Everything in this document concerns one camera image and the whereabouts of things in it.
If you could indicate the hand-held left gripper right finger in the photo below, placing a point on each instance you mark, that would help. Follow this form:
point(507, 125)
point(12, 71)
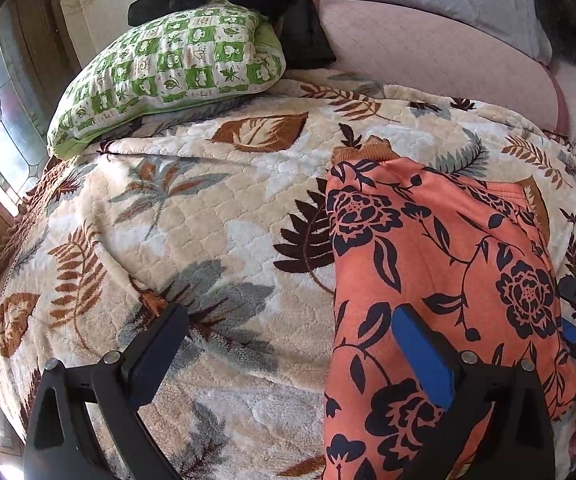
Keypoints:
point(423, 355)

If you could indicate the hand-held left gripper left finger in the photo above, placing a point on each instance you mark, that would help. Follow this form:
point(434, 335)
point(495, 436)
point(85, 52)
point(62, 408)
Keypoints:
point(153, 365)

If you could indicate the orange black floral garment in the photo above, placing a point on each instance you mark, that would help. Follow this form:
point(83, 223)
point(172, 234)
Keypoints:
point(443, 240)

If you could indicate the leaf print fleece blanket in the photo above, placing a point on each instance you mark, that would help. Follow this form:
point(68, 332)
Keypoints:
point(193, 220)

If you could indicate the brown quilted ruffled bedspread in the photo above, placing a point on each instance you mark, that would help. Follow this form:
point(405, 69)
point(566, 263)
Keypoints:
point(13, 232)

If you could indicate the pink quilted bed sheet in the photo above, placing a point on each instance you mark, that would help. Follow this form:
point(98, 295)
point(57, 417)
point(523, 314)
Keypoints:
point(443, 55)

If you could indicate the green white checkered pillow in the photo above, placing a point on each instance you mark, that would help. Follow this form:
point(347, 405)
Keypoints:
point(168, 70)

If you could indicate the black cloth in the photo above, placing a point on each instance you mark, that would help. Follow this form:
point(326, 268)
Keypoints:
point(288, 5)

